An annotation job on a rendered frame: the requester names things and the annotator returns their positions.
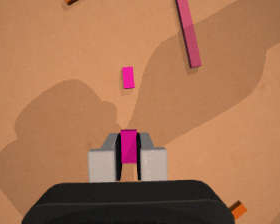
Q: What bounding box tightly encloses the magenta block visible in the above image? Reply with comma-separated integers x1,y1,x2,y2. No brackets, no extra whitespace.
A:
122,67,135,89
120,129,137,163

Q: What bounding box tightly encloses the pink rod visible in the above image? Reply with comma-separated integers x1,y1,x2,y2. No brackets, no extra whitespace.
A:
175,0,202,68

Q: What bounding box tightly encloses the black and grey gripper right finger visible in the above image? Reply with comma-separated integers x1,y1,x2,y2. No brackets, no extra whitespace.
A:
136,132,168,181

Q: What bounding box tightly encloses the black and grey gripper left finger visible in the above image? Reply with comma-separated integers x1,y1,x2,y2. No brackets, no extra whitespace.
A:
87,133,122,183

